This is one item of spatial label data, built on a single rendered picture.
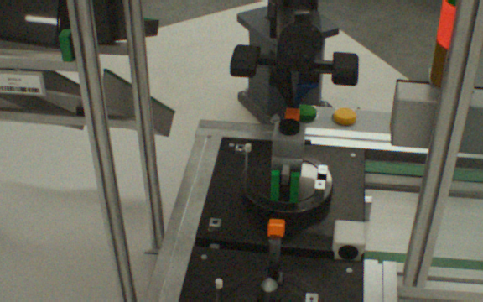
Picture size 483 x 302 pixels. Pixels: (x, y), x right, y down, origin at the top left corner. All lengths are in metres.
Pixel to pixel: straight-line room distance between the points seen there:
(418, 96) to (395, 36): 2.76
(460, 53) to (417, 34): 2.88
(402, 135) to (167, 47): 0.93
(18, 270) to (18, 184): 0.22
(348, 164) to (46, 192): 0.54
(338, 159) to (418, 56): 2.32
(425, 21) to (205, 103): 2.44
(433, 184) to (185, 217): 0.39
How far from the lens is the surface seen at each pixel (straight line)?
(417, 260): 0.93
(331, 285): 0.94
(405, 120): 0.82
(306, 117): 1.22
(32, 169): 1.34
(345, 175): 1.10
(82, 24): 0.71
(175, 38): 1.70
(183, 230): 1.03
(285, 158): 0.99
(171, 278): 0.96
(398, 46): 3.48
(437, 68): 0.79
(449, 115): 0.78
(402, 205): 1.15
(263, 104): 1.38
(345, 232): 0.98
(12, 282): 1.14
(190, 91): 1.49
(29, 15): 0.80
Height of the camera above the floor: 1.68
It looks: 38 degrees down
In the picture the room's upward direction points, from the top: straight up
